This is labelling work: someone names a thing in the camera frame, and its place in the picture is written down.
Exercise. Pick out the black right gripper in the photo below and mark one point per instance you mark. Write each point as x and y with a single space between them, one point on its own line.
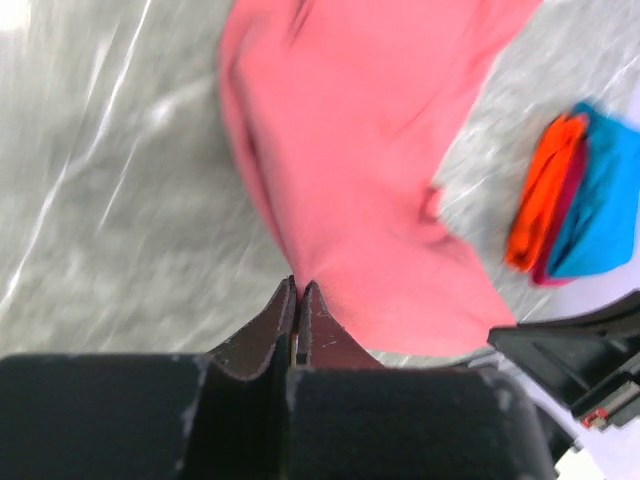
588 364

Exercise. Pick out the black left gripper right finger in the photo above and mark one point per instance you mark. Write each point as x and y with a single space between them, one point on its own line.
351 418

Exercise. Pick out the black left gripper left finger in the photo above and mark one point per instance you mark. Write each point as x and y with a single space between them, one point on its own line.
213 415

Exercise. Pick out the salmon pink t shirt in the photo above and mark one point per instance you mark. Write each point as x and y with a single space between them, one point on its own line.
339 114

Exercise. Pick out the blue folded t shirt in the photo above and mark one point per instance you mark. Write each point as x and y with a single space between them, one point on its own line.
598 233

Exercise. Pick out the orange folded t shirt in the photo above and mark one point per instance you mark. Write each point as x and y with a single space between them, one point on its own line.
549 168

